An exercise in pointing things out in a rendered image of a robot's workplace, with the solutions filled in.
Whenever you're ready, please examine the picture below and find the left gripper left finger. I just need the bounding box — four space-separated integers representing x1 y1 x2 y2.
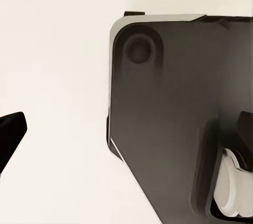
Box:
0 111 27 174

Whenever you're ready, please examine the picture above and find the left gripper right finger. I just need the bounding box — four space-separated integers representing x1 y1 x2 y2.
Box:
236 111 253 153

